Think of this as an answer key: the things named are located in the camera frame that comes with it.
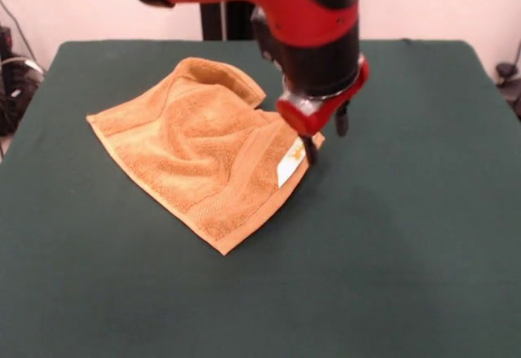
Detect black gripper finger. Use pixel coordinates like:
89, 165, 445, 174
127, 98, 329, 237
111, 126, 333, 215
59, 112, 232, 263
300, 132, 319, 167
332, 103, 351, 138

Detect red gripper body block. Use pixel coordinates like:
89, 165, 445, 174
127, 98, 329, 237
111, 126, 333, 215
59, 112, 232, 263
276, 53, 371, 136

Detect tan terry towel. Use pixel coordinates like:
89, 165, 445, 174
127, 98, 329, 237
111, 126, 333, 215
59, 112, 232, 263
85, 57, 326, 256

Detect black stand foot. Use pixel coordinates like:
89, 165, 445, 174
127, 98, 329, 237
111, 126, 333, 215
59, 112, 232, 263
496, 63, 521, 121

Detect dark green table cloth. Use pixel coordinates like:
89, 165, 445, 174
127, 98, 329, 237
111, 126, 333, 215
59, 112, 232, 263
0, 39, 521, 358

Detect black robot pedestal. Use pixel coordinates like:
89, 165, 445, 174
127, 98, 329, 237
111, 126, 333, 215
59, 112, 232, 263
199, 0, 261, 41

